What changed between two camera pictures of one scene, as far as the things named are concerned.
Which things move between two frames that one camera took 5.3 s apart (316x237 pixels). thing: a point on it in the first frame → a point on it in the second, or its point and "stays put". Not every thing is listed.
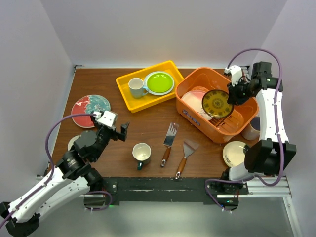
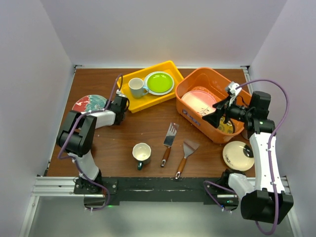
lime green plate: (160, 82) stays put
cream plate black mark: (233, 153) stays put
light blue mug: (136, 85) stays put
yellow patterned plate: (215, 104) → (226, 128)
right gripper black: (233, 98) → (214, 118)
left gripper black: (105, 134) → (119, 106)
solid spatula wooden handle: (188, 148) stays put
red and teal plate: (86, 104) stays put
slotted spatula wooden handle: (168, 141) stays put
